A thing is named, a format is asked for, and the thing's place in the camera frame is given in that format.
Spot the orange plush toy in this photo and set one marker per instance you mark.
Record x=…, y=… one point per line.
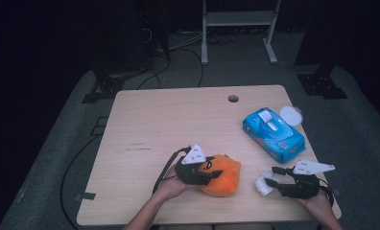
x=228, y=179

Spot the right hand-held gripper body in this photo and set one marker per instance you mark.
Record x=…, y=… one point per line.
x=301, y=190

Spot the person's right hand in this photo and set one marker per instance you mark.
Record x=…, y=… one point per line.
x=319, y=206

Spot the black stand base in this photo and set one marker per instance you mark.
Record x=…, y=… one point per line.
x=320, y=84
x=106, y=86

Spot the white metal stand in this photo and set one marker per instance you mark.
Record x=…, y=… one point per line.
x=239, y=18

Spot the white wet wipe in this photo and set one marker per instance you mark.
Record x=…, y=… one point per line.
x=262, y=187

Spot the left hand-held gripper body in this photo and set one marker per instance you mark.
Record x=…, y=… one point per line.
x=191, y=175

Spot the person's left hand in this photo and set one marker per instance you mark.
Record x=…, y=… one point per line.
x=172, y=190

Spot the black tape strip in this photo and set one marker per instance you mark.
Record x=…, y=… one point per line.
x=86, y=196
x=337, y=191

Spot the blue wet wipes pack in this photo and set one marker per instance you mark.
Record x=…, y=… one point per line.
x=274, y=137

